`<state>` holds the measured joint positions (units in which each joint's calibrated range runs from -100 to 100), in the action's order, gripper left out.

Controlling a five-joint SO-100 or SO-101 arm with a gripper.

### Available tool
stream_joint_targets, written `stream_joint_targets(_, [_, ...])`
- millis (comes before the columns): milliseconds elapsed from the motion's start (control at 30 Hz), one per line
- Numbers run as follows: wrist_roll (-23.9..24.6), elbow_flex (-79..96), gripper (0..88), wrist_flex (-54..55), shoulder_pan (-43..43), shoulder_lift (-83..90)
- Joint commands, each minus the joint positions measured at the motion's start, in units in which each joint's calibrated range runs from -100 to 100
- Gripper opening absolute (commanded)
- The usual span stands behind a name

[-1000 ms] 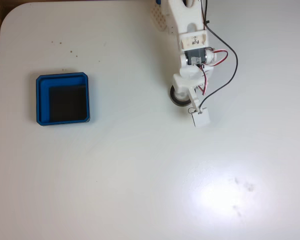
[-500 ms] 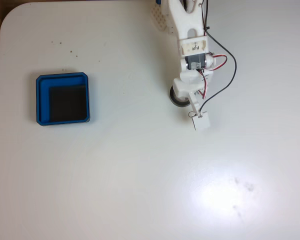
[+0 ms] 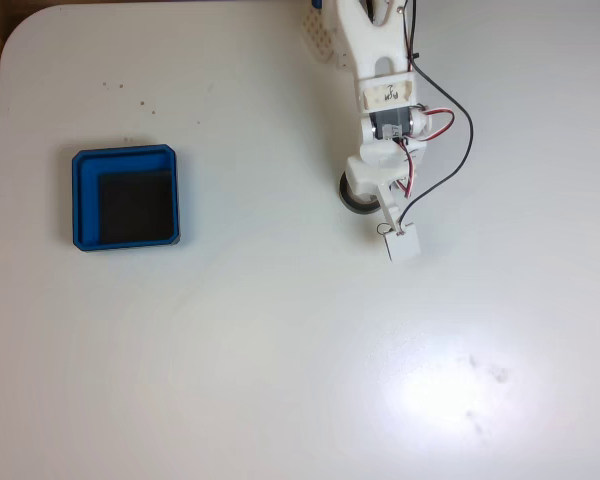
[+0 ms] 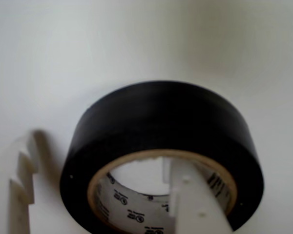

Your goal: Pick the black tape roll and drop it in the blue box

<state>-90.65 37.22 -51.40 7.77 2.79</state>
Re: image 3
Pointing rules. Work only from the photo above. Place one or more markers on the black tape roll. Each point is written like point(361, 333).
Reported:
point(352, 204)

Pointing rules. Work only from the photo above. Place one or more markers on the blue square box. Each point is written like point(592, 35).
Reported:
point(87, 200)

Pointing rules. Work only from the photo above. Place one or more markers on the white perforated plate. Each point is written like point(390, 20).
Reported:
point(317, 35)

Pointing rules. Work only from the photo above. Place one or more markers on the white camera box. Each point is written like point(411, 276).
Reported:
point(404, 245)

